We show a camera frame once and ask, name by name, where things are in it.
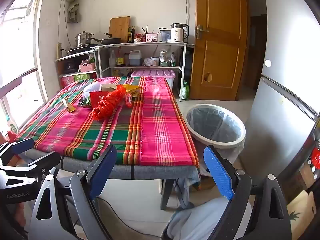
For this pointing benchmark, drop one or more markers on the green bowl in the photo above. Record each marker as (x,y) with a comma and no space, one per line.
(165,64)

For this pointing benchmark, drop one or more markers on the window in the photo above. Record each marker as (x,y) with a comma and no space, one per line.
(20,55)

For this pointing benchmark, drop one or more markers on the clear bin liner bag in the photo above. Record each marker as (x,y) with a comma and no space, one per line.
(212,122)

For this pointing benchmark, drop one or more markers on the white plastic bag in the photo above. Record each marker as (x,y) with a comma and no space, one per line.
(91,88)

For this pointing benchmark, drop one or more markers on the grey blue hanging cloth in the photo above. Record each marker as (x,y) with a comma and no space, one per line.
(187,187)

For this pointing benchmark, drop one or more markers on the white cloth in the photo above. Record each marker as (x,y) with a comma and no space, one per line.
(205,220)

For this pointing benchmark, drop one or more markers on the red carton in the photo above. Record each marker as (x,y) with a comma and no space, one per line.
(67,82)

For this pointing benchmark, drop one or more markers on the white round magnet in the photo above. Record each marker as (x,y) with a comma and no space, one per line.
(268,63)

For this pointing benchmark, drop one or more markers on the beige tissue pack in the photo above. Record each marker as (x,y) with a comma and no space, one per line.
(107,87)

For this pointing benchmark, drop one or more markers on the red white round wrapper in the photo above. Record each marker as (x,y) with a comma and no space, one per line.
(129,99)

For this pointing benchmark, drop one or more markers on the green white packet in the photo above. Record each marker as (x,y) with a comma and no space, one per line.
(173,58)

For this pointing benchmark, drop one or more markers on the small yellow wrapper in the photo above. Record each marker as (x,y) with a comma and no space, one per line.
(70,108)

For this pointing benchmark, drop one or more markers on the black frying pan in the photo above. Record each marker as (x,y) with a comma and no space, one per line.
(110,40)

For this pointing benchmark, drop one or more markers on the green plastic bottle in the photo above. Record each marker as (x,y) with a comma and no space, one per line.
(185,91)

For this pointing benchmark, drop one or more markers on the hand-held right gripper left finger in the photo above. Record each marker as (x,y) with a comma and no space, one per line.
(102,172)

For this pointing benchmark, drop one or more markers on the grey folding table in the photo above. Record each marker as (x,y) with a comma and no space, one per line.
(150,171)

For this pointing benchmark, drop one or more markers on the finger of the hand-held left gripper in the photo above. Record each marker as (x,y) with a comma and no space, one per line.
(45,160)
(22,145)

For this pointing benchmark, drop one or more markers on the yellow red snack packet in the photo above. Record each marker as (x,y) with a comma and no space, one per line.
(133,88)

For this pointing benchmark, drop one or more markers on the yellow label sauce bottle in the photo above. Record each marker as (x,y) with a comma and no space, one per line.
(119,59)

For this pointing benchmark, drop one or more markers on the large jug dark liquid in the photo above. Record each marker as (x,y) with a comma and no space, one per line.
(135,59)

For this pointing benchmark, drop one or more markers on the dark sauce bottle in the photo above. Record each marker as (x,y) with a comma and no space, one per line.
(133,35)
(129,36)

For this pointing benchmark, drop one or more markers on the pink lid storage box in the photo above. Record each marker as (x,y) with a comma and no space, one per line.
(155,73)

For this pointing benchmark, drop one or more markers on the crumpled plastic bag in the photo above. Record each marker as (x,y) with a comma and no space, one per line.
(147,62)

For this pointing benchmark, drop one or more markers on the clear plastic pitcher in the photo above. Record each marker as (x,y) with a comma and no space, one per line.
(164,36)

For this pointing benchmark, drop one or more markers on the wooden door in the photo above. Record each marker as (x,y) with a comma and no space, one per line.
(220,55)

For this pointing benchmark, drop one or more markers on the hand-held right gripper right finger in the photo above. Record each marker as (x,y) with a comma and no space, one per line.
(217,172)

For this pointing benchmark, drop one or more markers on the white plastic tub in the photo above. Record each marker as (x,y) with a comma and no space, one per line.
(155,61)

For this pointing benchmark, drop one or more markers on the green label bottle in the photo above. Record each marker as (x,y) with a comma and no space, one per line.
(11,124)

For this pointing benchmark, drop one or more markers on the pink chopstick holder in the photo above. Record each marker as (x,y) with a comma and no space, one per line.
(151,38)

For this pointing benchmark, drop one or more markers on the silver fridge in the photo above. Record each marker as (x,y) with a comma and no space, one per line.
(282,42)

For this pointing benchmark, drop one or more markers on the wooden cutting board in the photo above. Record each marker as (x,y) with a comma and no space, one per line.
(119,28)

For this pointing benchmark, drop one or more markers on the pink plastic basket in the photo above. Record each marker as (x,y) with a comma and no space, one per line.
(87,67)

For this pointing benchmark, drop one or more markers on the clear plastic bottle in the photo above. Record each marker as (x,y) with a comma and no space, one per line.
(112,60)

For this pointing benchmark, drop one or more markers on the white trash bin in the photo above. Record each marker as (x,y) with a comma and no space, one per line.
(215,141)

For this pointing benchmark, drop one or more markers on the beige patterned rug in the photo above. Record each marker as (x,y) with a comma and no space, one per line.
(300,215)

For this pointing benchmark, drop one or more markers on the hanging grey cloth bag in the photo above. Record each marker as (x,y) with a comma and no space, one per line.
(73,10)

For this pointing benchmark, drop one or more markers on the pink green plaid tablecloth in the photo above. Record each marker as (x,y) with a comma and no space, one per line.
(162,120)

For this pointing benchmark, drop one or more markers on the white corner shelf unit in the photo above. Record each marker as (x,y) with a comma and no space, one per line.
(75,55)

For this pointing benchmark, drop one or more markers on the red paper packet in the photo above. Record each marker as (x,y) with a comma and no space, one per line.
(96,97)

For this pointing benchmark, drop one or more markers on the steel steamer pot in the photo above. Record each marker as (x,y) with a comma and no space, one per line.
(83,39)

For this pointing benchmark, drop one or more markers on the white electric kettle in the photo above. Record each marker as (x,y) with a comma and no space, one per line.
(177,33)

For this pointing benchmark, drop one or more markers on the green carton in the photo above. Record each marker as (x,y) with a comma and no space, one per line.
(82,76)

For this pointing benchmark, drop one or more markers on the white food bags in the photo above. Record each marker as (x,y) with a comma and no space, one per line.
(164,56)

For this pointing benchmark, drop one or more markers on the black induction cooker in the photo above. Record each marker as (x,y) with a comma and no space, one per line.
(77,49)

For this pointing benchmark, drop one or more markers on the wall power strip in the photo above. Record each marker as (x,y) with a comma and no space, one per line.
(59,50)

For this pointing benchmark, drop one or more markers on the red plastic mesh bag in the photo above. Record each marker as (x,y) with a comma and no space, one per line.
(107,102)

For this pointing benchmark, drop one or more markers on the yellow cooking oil bottle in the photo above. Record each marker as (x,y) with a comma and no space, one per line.
(116,72)

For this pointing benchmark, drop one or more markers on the white metal shelf unit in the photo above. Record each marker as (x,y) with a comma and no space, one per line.
(140,45)

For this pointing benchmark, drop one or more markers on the dark green wrapper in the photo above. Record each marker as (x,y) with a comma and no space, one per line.
(83,102)

